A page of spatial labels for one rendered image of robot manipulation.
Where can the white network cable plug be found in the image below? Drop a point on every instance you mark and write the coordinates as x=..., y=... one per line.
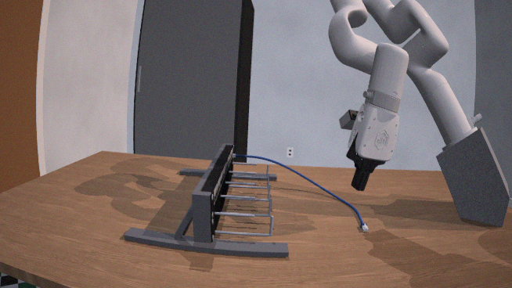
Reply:
x=364, y=227

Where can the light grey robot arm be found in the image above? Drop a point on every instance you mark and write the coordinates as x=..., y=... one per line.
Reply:
x=387, y=64

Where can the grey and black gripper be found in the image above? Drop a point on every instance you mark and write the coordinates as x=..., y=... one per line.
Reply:
x=374, y=144

